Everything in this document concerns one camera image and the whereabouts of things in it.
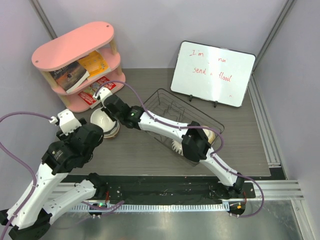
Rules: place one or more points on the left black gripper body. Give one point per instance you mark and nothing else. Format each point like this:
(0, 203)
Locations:
(70, 136)

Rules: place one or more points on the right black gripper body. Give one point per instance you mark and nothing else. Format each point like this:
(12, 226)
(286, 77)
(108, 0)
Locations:
(114, 117)

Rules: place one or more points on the white ribbed bowl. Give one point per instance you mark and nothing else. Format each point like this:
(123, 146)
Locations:
(101, 119)

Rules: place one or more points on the beige flower bowl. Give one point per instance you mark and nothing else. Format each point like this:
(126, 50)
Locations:
(110, 136)

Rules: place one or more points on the teal plaid bowl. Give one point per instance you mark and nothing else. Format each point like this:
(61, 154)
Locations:
(113, 131)

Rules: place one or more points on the black wire dish rack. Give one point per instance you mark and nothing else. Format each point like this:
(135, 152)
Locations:
(166, 105)

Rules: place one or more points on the white bowl with blue stripes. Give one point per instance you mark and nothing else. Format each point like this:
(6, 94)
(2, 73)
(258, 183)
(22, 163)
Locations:
(177, 147)

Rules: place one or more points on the yellow dotted bowl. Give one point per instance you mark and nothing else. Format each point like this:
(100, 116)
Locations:
(210, 135)

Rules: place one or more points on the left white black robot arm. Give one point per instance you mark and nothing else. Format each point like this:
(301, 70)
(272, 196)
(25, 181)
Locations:
(33, 214)

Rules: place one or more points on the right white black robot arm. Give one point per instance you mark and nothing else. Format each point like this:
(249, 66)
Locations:
(192, 137)

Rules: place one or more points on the red colourful cover book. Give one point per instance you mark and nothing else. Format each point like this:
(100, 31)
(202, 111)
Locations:
(87, 95)

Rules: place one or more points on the yellow cover book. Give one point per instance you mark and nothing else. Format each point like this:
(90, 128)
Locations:
(95, 64)

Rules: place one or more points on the pink three-tier wooden shelf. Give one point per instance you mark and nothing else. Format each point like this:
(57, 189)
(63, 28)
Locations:
(72, 46)

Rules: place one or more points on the dark cover book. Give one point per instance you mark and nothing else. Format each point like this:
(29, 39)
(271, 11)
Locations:
(70, 76)

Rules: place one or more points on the white whiteboard with red writing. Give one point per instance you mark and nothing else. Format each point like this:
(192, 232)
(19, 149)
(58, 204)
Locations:
(211, 73)

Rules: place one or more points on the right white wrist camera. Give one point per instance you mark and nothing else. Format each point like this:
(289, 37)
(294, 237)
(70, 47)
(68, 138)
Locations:
(102, 94)

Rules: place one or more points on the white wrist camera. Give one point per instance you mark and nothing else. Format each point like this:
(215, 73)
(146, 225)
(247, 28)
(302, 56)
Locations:
(66, 121)
(102, 94)

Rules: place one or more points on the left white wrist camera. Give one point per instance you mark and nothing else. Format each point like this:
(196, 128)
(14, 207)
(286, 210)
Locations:
(66, 121)

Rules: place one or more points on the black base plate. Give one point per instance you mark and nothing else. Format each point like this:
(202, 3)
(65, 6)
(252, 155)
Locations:
(169, 190)

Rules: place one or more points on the white slotted cable duct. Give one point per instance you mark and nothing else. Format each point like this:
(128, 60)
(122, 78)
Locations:
(130, 208)

